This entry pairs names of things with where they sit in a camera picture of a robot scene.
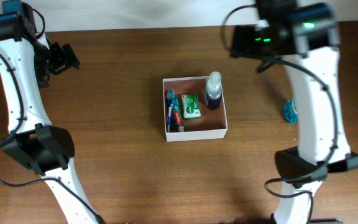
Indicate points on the blue mouthwash bottle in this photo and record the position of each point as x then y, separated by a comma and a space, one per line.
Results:
290, 111

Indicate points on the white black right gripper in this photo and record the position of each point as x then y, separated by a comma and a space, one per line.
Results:
243, 40

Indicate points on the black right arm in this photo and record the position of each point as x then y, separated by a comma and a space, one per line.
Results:
305, 40

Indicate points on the red green toothpaste tube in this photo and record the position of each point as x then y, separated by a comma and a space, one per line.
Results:
177, 115

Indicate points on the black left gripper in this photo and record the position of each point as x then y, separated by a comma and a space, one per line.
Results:
64, 61

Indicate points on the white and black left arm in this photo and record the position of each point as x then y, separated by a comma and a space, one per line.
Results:
27, 59

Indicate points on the pink white open box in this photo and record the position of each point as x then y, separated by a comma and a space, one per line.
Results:
211, 125

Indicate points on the purple foam soap bottle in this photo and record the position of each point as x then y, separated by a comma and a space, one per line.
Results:
213, 91

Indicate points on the green soap bar pack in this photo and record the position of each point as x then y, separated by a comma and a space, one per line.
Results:
191, 108

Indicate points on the blue white toothbrush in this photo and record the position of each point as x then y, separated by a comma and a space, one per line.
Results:
170, 93

